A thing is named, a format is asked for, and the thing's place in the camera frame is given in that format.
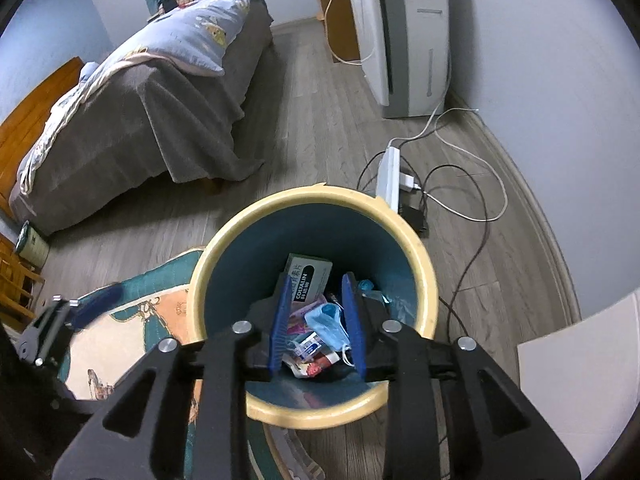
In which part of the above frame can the wooden cabinet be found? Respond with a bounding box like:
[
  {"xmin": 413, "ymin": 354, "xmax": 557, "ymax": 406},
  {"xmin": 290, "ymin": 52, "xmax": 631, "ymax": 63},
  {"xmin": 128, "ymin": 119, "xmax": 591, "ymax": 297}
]
[{"xmin": 312, "ymin": 0, "xmax": 362, "ymax": 63}]

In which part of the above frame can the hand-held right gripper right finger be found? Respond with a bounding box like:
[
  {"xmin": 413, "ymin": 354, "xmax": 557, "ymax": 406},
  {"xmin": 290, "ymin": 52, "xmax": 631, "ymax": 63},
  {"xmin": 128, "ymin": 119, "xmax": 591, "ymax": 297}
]
[{"xmin": 341, "ymin": 272, "xmax": 583, "ymax": 480}]

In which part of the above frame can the white board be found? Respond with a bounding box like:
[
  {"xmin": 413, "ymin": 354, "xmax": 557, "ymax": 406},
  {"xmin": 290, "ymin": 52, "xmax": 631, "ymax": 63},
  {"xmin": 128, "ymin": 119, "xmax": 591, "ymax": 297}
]
[{"xmin": 517, "ymin": 292, "xmax": 640, "ymax": 480}]

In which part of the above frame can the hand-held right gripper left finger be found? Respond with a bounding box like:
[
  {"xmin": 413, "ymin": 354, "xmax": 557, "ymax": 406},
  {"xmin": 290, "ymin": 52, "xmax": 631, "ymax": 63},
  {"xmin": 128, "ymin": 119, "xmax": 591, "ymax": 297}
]
[{"xmin": 52, "ymin": 272, "xmax": 296, "ymax": 480}]

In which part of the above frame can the blue face mask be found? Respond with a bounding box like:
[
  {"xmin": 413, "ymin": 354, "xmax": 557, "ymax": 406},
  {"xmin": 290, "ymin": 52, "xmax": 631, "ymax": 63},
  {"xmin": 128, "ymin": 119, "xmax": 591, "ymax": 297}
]
[{"xmin": 304, "ymin": 302, "xmax": 351, "ymax": 366}]

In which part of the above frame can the teal bin with yellow rim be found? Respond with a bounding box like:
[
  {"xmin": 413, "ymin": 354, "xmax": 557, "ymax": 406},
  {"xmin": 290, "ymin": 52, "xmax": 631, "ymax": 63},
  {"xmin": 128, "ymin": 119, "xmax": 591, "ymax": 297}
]
[{"xmin": 190, "ymin": 185, "xmax": 440, "ymax": 431}]

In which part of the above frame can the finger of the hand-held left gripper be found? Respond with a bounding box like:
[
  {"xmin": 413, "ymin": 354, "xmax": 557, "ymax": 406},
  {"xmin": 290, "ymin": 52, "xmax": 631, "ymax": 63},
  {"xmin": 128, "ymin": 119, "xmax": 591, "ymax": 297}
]
[{"xmin": 67, "ymin": 282, "xmax": 127, "ymax": 328}]

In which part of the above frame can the green white medicine box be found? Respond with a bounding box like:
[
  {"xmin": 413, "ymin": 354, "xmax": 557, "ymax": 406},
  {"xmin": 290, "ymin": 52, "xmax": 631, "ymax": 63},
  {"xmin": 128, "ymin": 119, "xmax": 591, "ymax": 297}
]
[{"xmin": 285, "ymin": 255, "xmax": 333, "ymax": 311}]

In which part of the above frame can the white charger cable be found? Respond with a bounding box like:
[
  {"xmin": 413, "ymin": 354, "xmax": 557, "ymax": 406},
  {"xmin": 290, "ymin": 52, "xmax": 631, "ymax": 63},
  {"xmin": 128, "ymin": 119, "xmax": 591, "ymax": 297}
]
[{"xmin": 417, "ymin": 106, "xmax": 509, "ymax": 223}]

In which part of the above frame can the patterned teal orange mat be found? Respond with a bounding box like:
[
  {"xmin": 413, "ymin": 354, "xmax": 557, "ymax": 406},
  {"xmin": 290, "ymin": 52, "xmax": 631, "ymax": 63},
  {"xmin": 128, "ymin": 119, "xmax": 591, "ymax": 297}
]
[{"xmin": 30, "ymin": 247, "xmax": 326, "ymax": 480}]

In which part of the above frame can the white power strip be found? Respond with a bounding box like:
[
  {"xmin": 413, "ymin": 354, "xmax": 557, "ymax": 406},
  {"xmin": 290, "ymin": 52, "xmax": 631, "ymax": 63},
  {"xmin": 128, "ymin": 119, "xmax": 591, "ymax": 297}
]
[{"xmin": 375, "ymin": 144, "xmax": 402, "ymax": 211}]

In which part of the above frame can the white air purifier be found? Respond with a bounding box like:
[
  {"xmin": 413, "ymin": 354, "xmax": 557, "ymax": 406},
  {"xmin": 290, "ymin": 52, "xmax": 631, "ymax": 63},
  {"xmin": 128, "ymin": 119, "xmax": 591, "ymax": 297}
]
[{"xmin": 344, "ymin": 0, "xmax": 451, "ymax": 120}]

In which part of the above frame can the small green lidded bin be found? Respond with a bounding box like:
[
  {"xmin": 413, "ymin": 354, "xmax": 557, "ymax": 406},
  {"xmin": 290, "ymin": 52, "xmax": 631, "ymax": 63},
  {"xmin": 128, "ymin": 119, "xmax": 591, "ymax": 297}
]
[{"xmin": 14, "ymin": 221, "xmax": 50, "ymax": 267}]

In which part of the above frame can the wooden bed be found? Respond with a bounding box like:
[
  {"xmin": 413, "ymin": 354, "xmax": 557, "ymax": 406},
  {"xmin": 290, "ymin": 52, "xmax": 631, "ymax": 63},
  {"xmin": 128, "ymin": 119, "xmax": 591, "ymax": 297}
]
[{"xmin": 0, "ymin": 57, "xmax": 226, "ymax": 221}]

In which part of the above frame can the black cable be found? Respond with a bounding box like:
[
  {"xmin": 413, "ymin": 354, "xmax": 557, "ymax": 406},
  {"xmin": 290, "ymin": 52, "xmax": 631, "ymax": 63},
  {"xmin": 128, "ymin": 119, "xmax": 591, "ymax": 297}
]
[{"xmin": 357, "ymin": 152, "xmax": 501, "ymax": 341}]

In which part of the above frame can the wooden nightstand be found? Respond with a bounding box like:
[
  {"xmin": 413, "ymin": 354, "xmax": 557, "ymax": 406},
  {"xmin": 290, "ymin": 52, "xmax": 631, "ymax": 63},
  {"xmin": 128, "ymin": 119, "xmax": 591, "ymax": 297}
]
[{"xmin": 0, "ymin": 232, "xmax": 46, "ymax": 331}]

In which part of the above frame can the bed with grey cover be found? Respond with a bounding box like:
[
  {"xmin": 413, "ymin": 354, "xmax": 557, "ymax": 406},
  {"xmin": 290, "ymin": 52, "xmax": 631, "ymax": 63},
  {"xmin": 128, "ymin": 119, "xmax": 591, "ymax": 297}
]
[{"xmin": 10, "ymin": 0, "xmax": 273, "ymax": 236}]

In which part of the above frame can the red white snack wrapper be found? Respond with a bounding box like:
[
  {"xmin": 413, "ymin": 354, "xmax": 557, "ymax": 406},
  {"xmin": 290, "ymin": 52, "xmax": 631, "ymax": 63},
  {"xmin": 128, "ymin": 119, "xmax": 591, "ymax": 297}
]
[{"xmin": 282, "ymin": 350, "xmax": 341, "ymax": 378}]

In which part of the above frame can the black power adapter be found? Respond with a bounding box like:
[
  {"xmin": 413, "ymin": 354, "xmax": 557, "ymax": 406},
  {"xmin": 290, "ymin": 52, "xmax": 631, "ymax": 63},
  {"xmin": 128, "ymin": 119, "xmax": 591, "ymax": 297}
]
[{"xmin": 400, "ymin": 205, "xmax": 428, "ymax": 236}]

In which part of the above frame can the blue white wipes packet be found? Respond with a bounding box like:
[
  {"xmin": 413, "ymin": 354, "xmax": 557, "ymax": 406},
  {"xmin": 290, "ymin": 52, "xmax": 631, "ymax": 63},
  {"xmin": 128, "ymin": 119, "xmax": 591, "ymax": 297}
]
[{"xmin": 295, "ymin": 330, "xmax": 326, "ymax": 361}]

